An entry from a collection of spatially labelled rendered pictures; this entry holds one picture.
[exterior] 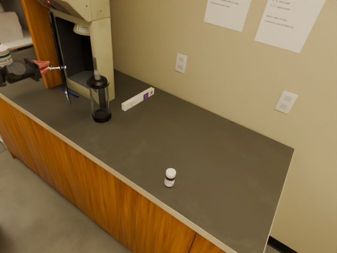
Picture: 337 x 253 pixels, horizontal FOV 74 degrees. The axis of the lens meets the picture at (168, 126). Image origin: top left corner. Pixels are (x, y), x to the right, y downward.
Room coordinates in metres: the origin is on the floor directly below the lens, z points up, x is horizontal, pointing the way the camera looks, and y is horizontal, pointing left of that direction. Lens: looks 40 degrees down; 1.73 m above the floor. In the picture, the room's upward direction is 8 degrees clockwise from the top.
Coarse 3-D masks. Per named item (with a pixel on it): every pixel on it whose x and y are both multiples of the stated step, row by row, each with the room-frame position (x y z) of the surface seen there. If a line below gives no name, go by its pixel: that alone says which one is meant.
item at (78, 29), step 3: (75, 24) 1.16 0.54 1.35; (75, 27) 1.15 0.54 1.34; (78, 27) 1.14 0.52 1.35; (81, 27) 1.14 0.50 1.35; (84, 27) 1.13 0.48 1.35; (75, 30) 1.15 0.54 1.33; (78, 30) 1.13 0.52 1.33; (81, 30) 1.13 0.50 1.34; (84, 30) 1.13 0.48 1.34; (87, 30) 1.13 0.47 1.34; (78, 33) 1.13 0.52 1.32; (81, 33) 1.12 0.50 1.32; (84, 33) 1.12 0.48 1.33; (87, 33) 1.13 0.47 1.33
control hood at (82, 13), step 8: (56, 0) 1.00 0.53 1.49; (64, 0) 0.96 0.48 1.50; (72, 0) 0.98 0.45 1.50; (80, 0) 1.01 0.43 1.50; (88, 0) 1.05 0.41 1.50; (64, 8) 1.04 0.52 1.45; (72, 8) 0.98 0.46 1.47; (80, 8) 1.01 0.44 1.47; (88, 8) 1.04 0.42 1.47; (80, 16) 1.02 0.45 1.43; (88, 16) 1.04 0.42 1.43
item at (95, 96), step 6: (90, 84) 0.91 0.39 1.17; (90, 90) 0.91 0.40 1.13; (96, 90) 0.90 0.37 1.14; (102, 90) 0.91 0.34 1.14; (90, 96) 0.92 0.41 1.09; (96, 96) 0.90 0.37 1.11; (102, 96) 0.91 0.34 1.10; (108, 96) 0.95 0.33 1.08; (96, 102) 0.90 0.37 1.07; (102, 102) 0.91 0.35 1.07; (108, 102) 0.94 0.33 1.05; (96, 108) 0.90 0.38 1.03; (102, 108) 0.91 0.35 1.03; (108, 108) 0.94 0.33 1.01; (96, 114) 0.90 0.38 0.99; (102, 114) 0.91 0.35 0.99; (108, 114) 0.93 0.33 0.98
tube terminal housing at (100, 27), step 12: (96, 0) 1.09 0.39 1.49; (108, 0) 1.15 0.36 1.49; (60, 12) 1.16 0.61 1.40; (96, 12) 1.08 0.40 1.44; (108, 12) 1.14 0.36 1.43; (84, 24) 1.08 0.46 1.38; (96, 24) 1.07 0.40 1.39; (108, 24) 1.14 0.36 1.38; (96, 36) 1.07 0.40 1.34; (108, 36) 1.14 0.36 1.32; (60, 48) 1.20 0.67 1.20; (96, 48) 1.06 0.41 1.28; (108, 48) 1.13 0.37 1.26; (96, 60) 1.05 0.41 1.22; (108, 60) 1.12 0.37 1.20; (108, 72) 1.12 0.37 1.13; (72, 84) 1.17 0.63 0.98
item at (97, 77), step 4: (96, 72) 0.95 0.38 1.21; (92, 76) 0.96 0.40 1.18; (96, 76) 0.93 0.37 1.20; (100, 76) 0.97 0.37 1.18; (88, 80) 0.93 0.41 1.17; (92, 80) 0.92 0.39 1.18; (96, 80) 0.93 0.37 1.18; (100, 80) 0.93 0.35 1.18; (104, 80) 0.94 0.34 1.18; (92, 84) 0.91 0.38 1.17; (96, 84) 0.91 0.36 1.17; (100, 84) 0.91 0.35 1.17
